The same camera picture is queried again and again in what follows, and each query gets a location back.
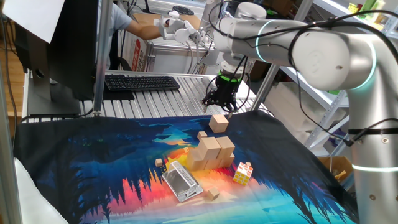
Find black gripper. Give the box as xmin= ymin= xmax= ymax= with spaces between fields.
xmin=201 ymin=78 xmax=243 ymax=119

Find person forearm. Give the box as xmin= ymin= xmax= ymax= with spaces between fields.
xmin=124 ymin=20 xmax=162 ymax=40

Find white foam pieces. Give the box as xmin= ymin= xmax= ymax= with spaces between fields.
xmin=264 ymin=81 xmax=321 ymax=144

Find Rubik's cube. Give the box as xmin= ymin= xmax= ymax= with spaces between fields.
xmin=232 ymin=161 xmax=254 ymax=187

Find black keyboard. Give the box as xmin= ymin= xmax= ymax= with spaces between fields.
xmin=104 ymin=74 xmax=182 ymax=93

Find silver metal mesh holder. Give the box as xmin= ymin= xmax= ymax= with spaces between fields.
xmin=161 ymin=160 xmax=204 ymax=203

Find white metal shelf rack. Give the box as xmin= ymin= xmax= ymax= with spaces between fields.
xmin=250 ymin=0 xmax=398 ymax=190

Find black round disc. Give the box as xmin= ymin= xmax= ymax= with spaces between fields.
xmin=172 ymin=5 xmax=195 ymax=16

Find cardboard box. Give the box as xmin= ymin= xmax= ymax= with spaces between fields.
xmin=317 ymin=155 xmax=354 ymax=184

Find person in blue shirt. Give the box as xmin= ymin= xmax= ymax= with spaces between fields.
xmin=98 ymin=2 xmax=133 ymax=68

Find colourful forest print cloth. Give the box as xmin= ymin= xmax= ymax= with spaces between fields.
xmin=12 ymin=109 xmax=360 ymax=224

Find black computer monitor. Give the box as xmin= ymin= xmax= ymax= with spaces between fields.
xmin=14 ymin=0 xmax=100 ymax=116

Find green yellow bottles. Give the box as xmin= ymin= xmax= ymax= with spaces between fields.
xmin=348 ymin=0 xmax=386 ymax=23

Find white paper sheet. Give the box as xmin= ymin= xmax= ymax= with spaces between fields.
xmin=2 ymin=0 xmax=66 ymax=44

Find green wrist adapter ring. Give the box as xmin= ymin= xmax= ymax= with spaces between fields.
xmin=216 ymin=70 xmax=243 ymax=83

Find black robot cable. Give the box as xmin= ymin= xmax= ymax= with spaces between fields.
xmin=203 ymin=0 xmax=398 ymax=147

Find aluminium vertical post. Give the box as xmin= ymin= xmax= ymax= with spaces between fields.
xmin=92 ymin=0 xmax=114 ymax=118

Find black monitor cable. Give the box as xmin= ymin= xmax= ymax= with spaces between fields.
xmin=20 ymin=107 xmax=95 ymax=124

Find grey frame post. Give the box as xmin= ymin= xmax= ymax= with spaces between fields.
xmin=0 ymin=62 xmax=23 ymax=224

